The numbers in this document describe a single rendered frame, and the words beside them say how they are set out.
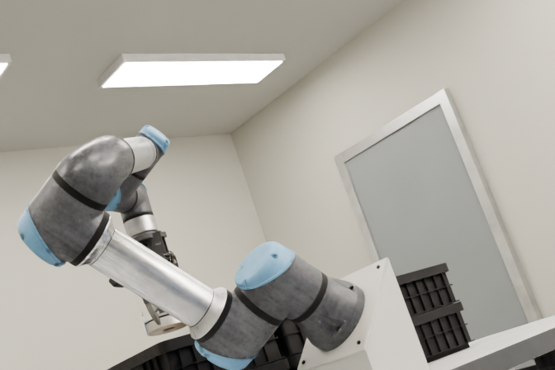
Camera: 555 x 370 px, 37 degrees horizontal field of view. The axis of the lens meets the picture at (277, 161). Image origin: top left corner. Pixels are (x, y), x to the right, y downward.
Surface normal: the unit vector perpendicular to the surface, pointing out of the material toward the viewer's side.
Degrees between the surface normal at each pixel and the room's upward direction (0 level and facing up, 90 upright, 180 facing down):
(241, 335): 113
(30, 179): 90
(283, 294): 122
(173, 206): 90
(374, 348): 90
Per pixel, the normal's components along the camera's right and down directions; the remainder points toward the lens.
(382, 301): 0.57, -0.39
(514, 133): -0.75, 0.08
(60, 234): 0.19, 0.32
